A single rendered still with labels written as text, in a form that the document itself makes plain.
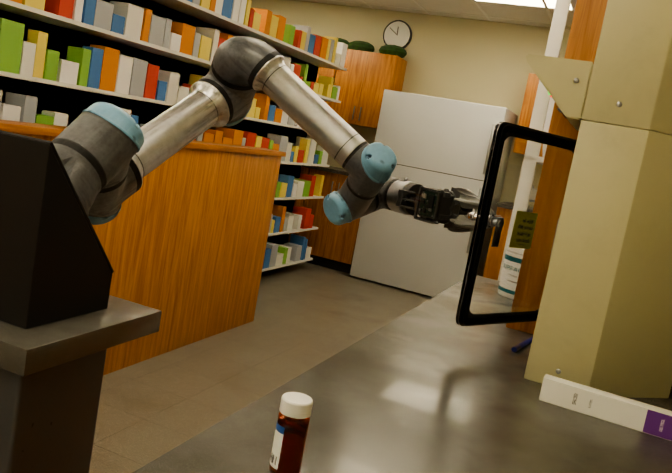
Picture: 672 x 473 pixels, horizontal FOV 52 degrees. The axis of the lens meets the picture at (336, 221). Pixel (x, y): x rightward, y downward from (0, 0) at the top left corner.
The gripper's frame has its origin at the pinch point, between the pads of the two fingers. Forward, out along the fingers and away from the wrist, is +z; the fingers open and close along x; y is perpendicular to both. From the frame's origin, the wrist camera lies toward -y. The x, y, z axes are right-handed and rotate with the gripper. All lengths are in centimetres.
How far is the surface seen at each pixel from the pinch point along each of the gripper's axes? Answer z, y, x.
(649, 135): 29.5, 1.4, 20.2
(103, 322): -20, 69, -26
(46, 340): -13, 81, -26
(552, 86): 14.4, 9.4, 25.9
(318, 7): -523, -339, 139
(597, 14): -1, -24, 47
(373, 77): -429, -349, 72
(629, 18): 23.2, 4.8, 38.7
